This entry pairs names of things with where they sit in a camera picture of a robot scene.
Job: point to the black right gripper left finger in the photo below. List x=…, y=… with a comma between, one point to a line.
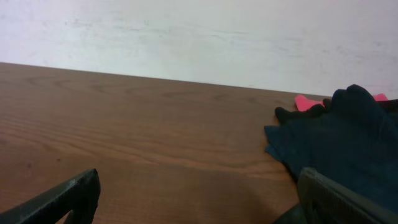
x=75, y=199

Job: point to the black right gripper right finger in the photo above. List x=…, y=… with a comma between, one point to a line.
x=322, y=200

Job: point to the navy blue shorts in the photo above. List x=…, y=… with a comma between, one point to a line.
x=354, y=144

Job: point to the red garment in pile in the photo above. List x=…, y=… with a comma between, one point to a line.
x=303, y=103

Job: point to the black garment with logo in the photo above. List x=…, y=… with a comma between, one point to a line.
x=317, y=110

